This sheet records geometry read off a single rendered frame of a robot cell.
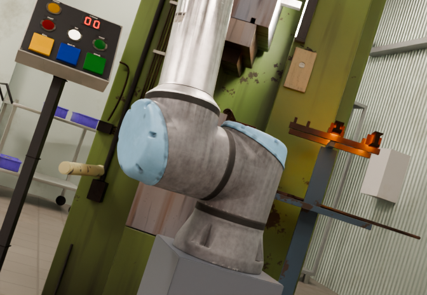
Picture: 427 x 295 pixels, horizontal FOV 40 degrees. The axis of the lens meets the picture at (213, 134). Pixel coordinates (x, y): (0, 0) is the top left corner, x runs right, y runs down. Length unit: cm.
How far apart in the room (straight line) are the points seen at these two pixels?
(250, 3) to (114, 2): 388
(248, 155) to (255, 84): 166
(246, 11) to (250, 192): 132
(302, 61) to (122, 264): 107
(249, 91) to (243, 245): 170
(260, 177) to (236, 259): 16
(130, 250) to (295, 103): 88
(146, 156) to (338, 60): 156
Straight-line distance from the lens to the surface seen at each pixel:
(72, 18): 235
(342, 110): 291
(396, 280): 543
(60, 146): 604
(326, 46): 250
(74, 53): 225
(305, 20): 248
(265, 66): 281
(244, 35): 235
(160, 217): 225
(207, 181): 111
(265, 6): 238
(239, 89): 280
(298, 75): 244
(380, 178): 560
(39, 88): 603
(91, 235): 253
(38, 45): 223
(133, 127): 110
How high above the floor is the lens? 77
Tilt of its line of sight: 3 degrees up
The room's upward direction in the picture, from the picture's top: 18 degrees clockwise
